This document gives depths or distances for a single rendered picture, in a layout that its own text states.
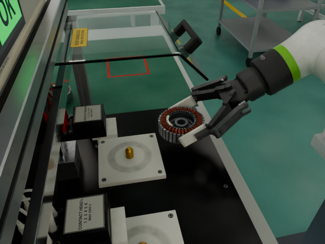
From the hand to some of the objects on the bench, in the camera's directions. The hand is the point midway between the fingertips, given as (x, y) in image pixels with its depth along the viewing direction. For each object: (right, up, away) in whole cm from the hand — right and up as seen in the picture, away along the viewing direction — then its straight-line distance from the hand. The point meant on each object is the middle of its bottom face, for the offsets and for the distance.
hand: (182, 123), depth 69 cm
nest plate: (-8, -24, -19) cm, 31 cm away
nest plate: (-13, -9, 0) cm, 16 cm away
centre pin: (-13, -8, -1) cm, 15 cm away
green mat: (-45, +18, +39) cm, 62 cm away
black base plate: (-12, -18, -8) cm, 23 cm away
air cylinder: (-27, -10, -2) cm, 29 cm away
